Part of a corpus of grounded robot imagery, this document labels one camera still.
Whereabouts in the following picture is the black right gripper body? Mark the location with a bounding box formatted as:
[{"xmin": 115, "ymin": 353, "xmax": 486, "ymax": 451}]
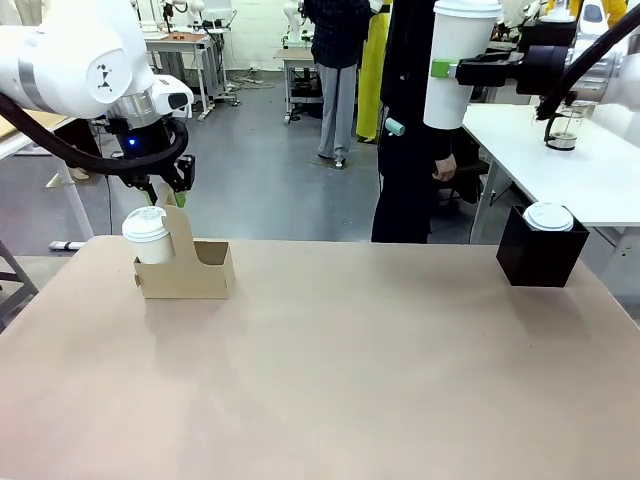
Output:
[{"xmin": 516, "ymin": 44, "xmax": 576, "ymax": 97}]

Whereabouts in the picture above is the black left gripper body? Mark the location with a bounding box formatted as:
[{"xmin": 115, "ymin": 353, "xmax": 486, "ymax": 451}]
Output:
[{"xmin": 107, "ymin": 115, "xmax": 191, "ymax": 187}]

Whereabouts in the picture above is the tall white paper cup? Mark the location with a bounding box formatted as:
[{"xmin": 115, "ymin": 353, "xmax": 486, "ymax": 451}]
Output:
[{"xmin": 422, "ymin": 0, "xmax": 503, "ymax": 131}]

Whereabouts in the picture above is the short white paper cup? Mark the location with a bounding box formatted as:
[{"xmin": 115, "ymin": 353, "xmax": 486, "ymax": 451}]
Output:
[{"xmin": 121, "ymin": 205, "xmax": 176, "ymax": 266}]

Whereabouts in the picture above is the brown cardboard cup carrier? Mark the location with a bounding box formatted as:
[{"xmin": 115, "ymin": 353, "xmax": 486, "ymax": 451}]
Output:
[{"xmin": 132, "ymin": 192, "xmax": 237, "ymax": 301}]

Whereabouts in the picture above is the white lidded paper cup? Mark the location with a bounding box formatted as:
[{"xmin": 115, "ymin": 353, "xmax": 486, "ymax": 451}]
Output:
[{"xmin": 522, "ymin": 201, "xmax": 576, "ymax": 233}]

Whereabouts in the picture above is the person left hand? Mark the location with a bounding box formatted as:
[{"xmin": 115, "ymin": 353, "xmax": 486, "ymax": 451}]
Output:
[{"xmin": 431, "ymin": 152, "xmax": 458, "ymax": 183}]

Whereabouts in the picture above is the glass french press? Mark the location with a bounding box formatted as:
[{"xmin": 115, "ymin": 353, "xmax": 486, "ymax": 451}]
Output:
[{"xmin": 543, "ymin": 101, "xmax": 587, "ymax": 152}]

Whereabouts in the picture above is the person in black clothes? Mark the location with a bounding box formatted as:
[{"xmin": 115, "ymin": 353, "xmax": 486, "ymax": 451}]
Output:
[{"xmin": 370, "ymin": 0, "xmax": 482, "ymax": 245}]

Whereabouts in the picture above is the yellow apron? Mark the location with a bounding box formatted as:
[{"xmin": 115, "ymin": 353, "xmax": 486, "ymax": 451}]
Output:
[{"xmin": 355, "ymin": 0, "xmax": 392, "ymax": 145}]

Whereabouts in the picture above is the white leg side table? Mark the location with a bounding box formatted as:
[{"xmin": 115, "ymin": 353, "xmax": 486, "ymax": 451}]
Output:
[{"xmin": 0, "ymin": 107, "xmax": 96, "ymax": 251}]

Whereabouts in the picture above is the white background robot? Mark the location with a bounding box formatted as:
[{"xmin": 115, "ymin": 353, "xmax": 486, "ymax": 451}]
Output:
[
  {"xmin": 159, "ymin": 0, "xmax": 236, "ymax": 32},
  {"xmin": 282, "ymin": 0, "xmax": 315, "ymax": 47}
]

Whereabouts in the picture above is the person in plaid shirt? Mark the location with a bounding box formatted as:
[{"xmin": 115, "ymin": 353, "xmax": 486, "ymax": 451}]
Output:
[{"xmin": 301, "ymin": 0, "xmax": 374, "ymax": 169}]

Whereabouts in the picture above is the grey metal stand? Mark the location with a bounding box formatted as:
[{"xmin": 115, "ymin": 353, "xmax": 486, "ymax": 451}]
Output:
[{"xmin": 0, "ymin": 239, "xmax": 39, "ymax": 332}]

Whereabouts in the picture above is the small wooden top table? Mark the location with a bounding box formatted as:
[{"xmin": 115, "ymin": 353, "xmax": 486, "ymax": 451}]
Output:
[{"xmin": 273, "ymin": 47, "xmax": 327, "ymax": 125}]

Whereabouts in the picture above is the black open box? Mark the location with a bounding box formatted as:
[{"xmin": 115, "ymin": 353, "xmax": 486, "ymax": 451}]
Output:
[{"xmin": 495, "ymin": 204, "xmax": 591, "ymax": 289}]

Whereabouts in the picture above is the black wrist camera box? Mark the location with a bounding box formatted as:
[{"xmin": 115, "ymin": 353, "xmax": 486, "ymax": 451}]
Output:
[{"xmin": 519, "ymin": 14, "xmax": 577, "ymax": 49}]

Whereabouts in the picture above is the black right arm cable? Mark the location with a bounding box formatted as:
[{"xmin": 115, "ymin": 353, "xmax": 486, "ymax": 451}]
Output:
[{"xmin": 535, "ymin": 2, "xmax": 640, "ymax": 121}]

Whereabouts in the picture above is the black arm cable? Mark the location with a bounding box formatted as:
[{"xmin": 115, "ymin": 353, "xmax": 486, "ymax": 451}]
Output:
[
  {"xmin": 535, "ymin": 2, "xmax": 640, "ymax": 121},
  {"xmin": 0, "ymin": 92, "xmax": 190, "ymax": 177}
]

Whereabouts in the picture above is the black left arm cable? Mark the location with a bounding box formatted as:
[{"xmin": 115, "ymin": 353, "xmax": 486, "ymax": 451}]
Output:
[{"xmin": 0, "ymin": 92, "xmax": 190, "ymax": 177}]

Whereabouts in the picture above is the grey frame workbench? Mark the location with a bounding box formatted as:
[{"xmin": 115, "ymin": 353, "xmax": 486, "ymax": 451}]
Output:
[{"xmin": 143, "ymin": 30, "xmax": 227, "ymax": 123}]

